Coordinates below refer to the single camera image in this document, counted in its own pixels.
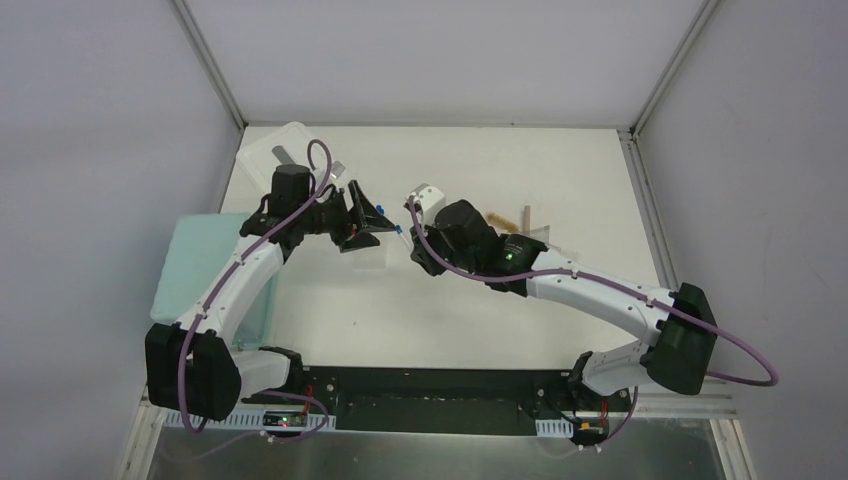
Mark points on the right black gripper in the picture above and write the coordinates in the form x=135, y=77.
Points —
x=426, y=258

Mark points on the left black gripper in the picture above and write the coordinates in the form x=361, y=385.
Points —
x=352, y=220

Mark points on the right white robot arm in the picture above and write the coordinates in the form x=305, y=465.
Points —
x=673, y=331

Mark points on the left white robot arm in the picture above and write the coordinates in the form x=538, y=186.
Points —
x=192, y=365

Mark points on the clear test tube rack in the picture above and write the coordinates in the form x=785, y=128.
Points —
x=370, y=259

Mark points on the tan test tube brush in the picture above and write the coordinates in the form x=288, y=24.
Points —
x=501, y=223

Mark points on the beige sponge block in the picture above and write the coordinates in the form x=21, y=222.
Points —
x=573, y=255

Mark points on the teal storage bin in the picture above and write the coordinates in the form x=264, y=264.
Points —
x=200, y=247

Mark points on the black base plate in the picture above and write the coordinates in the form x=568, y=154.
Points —
x=446, y=401

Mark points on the white slotted cable duct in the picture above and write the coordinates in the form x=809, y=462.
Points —
x=273, y=421

